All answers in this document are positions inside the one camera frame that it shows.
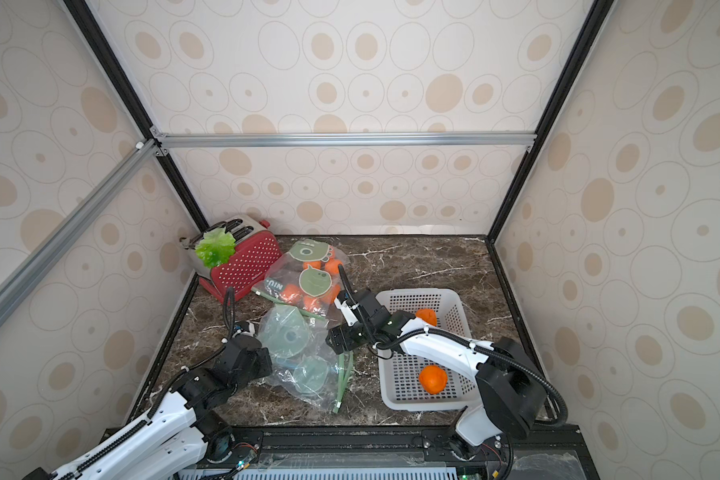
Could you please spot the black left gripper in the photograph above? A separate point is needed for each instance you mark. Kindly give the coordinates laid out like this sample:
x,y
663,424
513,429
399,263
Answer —
x,y
266,358

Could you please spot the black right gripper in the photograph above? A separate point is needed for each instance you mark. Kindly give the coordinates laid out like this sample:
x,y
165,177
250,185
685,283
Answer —
x,y
341,339

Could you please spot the orange fruit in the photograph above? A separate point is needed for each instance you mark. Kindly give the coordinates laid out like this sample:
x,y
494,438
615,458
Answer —
x,y
433,379
428,315

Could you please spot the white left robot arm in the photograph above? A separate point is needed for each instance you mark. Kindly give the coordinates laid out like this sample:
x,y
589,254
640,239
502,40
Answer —
x,y
182,428

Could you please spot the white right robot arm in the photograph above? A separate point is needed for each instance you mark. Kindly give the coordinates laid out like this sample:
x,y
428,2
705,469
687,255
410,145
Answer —
x,y
512,391

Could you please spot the white perforated plastic basket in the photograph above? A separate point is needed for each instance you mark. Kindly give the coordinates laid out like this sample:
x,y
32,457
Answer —
x,y
399,373

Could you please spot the red polka-dot toaster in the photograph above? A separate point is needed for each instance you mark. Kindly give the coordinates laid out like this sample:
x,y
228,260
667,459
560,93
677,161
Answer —
x,y
256,250

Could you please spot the green plastic lettuce leaf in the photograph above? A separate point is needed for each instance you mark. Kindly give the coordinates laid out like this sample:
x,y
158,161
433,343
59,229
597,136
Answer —
x,y
215,247

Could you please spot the aluminium rear cross bar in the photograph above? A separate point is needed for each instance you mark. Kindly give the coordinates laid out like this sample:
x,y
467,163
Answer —
x,y
334,140

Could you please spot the aluminium left side bar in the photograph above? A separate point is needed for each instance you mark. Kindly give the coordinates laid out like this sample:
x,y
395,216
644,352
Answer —
x,y
17,286

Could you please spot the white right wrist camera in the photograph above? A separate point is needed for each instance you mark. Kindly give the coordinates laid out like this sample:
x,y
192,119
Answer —
x,y
347,311

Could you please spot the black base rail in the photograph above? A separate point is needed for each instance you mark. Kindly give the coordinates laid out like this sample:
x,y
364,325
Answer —
x,y
376,452

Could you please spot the black corner frame post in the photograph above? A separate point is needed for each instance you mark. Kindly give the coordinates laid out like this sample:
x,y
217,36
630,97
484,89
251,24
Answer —
x,y
583,44

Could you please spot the black left corner post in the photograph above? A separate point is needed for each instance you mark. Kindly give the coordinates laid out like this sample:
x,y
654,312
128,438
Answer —
x,y
83,18

